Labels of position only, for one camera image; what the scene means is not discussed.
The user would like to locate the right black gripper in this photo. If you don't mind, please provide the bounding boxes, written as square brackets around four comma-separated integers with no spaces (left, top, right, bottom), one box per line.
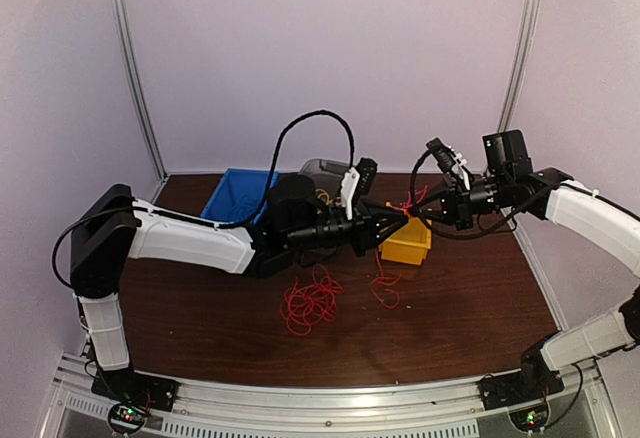
[408,172,512,231]

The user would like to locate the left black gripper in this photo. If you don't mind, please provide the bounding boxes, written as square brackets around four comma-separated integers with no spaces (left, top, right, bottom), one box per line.
[286,199,409,257]

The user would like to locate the yellow cable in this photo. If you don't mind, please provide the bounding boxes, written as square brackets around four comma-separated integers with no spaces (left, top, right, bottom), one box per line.
[314,188,346,208]

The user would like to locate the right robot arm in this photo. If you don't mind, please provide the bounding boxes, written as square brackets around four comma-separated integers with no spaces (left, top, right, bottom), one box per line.
[408,130,639,400]

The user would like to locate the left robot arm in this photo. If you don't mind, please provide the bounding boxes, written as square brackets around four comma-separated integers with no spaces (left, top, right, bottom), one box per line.
[61,169,408,402]

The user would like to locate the yellow plastic bin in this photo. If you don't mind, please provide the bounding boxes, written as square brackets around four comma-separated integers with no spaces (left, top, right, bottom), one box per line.
[379,218,432,266]

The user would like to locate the grey transparent plastic tub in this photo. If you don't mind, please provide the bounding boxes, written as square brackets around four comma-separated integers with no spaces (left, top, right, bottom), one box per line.
[299,158,349,179]

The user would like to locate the blue plastic bin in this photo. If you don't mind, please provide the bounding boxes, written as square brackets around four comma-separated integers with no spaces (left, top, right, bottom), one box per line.
[200,168,279,225]

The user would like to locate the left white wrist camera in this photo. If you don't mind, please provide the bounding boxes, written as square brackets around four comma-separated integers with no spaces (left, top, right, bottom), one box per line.
[339,158,378,221]

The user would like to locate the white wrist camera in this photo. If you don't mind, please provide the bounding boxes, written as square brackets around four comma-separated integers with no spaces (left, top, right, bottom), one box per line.
[339,158,378,221]
[426,138,474,190]

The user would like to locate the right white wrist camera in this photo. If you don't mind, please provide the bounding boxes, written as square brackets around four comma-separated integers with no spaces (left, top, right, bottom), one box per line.
[426,138,474,190]

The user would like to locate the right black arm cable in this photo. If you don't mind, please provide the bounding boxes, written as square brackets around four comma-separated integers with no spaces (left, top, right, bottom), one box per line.
[408,150,551,239]

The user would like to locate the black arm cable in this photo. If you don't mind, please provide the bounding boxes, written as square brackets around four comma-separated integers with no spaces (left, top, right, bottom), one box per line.
[408,150,551,239]
[52,109,359,289]

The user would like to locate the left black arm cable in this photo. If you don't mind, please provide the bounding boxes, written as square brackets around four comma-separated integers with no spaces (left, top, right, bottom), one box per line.
[52,109,359,289]

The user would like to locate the blue cables in bin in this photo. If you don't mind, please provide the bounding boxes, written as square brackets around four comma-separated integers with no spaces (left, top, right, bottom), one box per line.
[227,196,261,222]

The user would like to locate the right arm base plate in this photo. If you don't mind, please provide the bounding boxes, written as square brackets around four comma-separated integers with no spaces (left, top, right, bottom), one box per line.
[477,371,564,411]

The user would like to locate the aluminium front rail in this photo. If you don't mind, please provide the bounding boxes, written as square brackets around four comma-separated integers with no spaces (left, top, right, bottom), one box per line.
[47,347,614,438]

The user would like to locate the right aluminium frame post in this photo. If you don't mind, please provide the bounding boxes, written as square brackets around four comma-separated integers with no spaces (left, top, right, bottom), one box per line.
[497,0,541,132]

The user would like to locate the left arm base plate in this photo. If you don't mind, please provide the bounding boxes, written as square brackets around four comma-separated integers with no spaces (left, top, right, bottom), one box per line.
[91,373,179,412]

